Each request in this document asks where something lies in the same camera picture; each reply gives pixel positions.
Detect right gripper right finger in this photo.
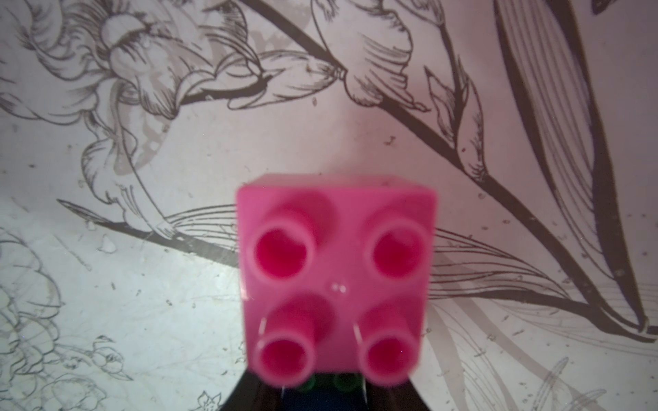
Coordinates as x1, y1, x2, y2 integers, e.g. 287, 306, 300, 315
366, 379, 430, 411

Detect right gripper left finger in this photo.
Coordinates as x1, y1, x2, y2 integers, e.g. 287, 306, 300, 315
220, 370, 282, 411

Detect green lego brick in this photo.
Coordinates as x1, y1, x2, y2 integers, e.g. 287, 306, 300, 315
296, 373, 363, 393

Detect pink lego brick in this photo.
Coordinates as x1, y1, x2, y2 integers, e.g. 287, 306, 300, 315
236, 174, 438, 387

